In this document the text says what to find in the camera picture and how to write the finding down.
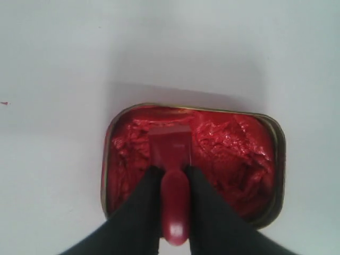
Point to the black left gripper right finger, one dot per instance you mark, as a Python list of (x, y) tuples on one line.
[(215, 226)]

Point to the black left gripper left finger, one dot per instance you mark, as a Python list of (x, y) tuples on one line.
[(134, 228)]

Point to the red rubber stamp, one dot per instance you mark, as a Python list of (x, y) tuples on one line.
[(170, 150)]

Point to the red ink paste tin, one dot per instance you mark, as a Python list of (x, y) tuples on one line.
[(243, 156)]

